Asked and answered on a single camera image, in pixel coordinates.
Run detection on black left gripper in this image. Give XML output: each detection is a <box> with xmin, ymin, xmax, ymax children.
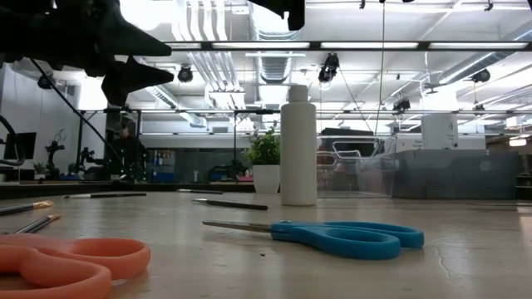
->
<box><xmin>0</xmin><ymin>0</ymin><xmax>175</xmax><ymax>107</ymax></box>

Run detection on white paint bottle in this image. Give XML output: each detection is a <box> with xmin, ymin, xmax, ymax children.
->
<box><xmin>280</xmin><ymin>85</ymin><xmax>318</xmax><ymax>207</ymax></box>

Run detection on black overhead crossbar with lights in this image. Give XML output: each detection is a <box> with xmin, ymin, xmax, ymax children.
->
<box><xmin>165</xmin><ymin>40</ymin><xmax>532</xmax><ymax>53</ymax></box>

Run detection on black ceiling spotlight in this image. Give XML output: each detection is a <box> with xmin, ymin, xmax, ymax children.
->
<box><xmin>471</xmin><ymin>68</ymin><xmax>491</xmax><ymax>84</ymax></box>
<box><xmin>318</xmin><ymin>52</ymin><xmax>341</xmax><ymax>83</ymax></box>
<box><xmin>392</xmin><ymin>97</ymin><xmax>412</xmax><ymax>113</ymax></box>
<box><xmin>37</xmin><ymin>73</ymin><xmax>55</xmax><ymax>91</ymax></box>
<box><xmin>177</xmin><ymin>65</ymin><xmax>195</xmax><ymax>83</ymax></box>

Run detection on person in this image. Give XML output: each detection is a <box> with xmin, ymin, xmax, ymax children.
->
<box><xmin>111</xmin><ymin>124</ymin><xmax>146</xmax><ymax>182</ymax></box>

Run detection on blue storage cabinet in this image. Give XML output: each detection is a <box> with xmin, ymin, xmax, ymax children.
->
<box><xmin>149</xmin><ymin>149</ymin><xmax>175</xmax><ymax>184</ymax></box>

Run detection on black computer monitor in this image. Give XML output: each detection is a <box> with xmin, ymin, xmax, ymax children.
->
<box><xmin>2</xmin><ymin>131</ymin><xmax>37</xmax><ymax>161</ymax></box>

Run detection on small background potted plant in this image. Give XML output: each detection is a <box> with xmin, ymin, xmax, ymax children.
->
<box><xmin>32</xmin><ymin>161</ymin><xmax>49</xmax><ymax>182</ymax></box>

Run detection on green plant in white pot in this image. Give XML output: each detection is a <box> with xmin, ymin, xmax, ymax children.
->
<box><xmin>243</xmin><ymin>126</ymin><xmax>283</xmax><ymax>194</ymax></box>

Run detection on clear plastic bin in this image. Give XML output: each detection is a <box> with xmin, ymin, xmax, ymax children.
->
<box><xmin>315</xmin><ymin>135</ymin><xmax>398</xmax><ymax>199</ymax></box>

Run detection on smoky grey plastic bin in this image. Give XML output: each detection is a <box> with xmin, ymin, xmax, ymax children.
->
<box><xmin>359</xmin><ymin>148</ymin><xmax>523</xmax><ymax>201</ymax></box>

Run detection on silver ventilation duct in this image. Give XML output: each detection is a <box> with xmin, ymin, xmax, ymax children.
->
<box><xmin>249</xmin><ymin>0</ymin><xmax>307</xmax><ymax>84</ymax></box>

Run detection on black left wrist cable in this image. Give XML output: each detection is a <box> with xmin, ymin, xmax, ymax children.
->
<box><xmin>29</xmin><ymin>57</ymin><xmax>128</xmax><ymax>175</ymax></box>

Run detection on black aluminium table frame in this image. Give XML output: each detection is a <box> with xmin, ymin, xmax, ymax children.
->
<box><xmin>0</xmin><ymin>181</ymin><xmax>283</xmax><ymax>200</ymax></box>

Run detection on black background rig frame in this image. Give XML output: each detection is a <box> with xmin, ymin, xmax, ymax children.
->
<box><xmin>106</xmin><ymin>108</ymin><xmax>297</xmax><ymax>184</ymax></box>

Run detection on orange-handled scissors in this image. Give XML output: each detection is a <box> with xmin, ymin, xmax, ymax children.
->
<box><xmin>0</xmin><ymin>233</ymin><xmax>152</xmax><ymax>299</ymax></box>

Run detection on blue-handled scissors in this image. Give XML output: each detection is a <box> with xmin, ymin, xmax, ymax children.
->
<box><xmin>202</xmin><ymin>219</ymin><xmax>426</xmax><ymax>262</ymax></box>

